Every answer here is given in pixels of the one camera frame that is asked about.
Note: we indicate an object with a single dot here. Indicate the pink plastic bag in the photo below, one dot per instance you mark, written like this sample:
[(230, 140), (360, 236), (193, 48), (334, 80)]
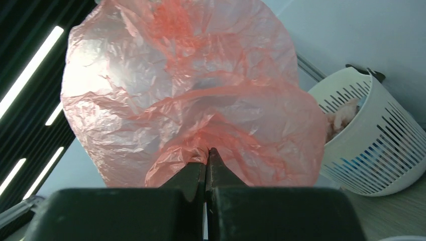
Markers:
[(341, 118)]

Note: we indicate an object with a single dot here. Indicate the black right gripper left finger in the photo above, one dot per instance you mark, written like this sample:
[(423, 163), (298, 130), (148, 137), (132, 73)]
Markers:
[(173, 211)]

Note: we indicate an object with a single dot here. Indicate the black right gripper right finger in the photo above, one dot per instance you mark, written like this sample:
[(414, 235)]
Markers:
[(236, 211)]

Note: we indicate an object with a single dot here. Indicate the red plastic trash bag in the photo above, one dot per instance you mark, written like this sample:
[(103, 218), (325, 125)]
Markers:
[(151, 86)]

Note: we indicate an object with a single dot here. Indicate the grey plastic trash bin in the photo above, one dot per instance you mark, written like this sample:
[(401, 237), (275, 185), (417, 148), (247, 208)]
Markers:
[(405, 238)]

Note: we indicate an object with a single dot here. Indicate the left aluminium corner post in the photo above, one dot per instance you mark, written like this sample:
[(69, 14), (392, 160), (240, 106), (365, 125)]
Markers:
[(309, 68)]

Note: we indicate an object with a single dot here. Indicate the white slotted laundry basket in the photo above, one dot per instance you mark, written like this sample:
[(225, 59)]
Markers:
[(382, 150)]

